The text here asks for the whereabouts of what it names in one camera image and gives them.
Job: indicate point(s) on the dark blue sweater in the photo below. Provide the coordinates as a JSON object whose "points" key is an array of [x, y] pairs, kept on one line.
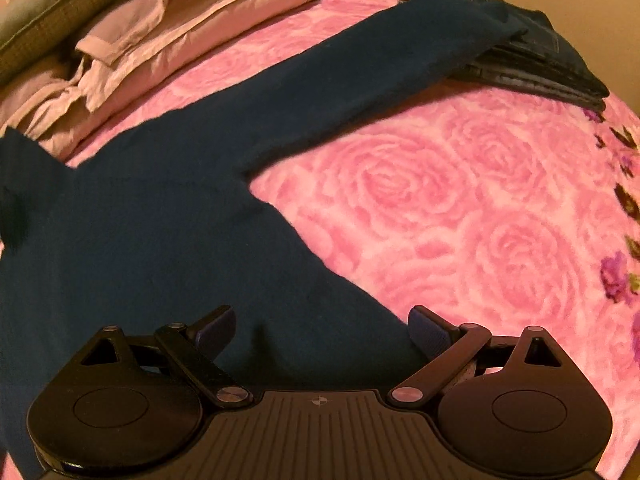
{"points": [[150, 240]]}

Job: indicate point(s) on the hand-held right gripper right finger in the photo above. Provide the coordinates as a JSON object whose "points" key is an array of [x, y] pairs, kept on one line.
{"points": [[425, 332]]}

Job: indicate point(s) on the pink floral fleece blanket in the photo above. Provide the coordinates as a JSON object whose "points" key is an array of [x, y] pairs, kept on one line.
{"points": [[450, 210]]}

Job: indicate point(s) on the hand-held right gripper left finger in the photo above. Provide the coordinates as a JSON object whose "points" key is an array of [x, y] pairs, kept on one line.
{"points": [[218, 332]]}

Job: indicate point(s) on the crumpled light pink sheet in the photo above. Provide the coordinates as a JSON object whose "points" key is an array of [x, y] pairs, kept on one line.
{"points": [[165, 25]]}

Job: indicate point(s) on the folded dark denim jeans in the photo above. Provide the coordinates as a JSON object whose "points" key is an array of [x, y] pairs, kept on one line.
{"points": [[545, 60]]}

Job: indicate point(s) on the green ribbed pillow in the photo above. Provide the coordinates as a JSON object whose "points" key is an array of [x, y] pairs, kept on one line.
{"points": [[45, 15]]}

